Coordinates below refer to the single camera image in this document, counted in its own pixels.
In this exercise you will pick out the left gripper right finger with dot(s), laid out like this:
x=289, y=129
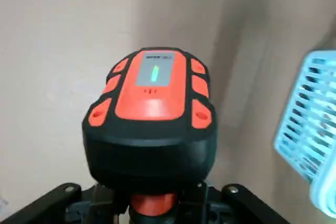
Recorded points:
x=232, y=191

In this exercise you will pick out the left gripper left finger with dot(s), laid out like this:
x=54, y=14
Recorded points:
x=69, y=191

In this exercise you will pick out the orange and black barcode scanner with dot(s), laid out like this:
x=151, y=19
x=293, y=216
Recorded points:
x=157, y=108

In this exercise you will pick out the light blue plastic basket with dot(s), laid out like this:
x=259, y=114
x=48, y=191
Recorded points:
x=324, y=200

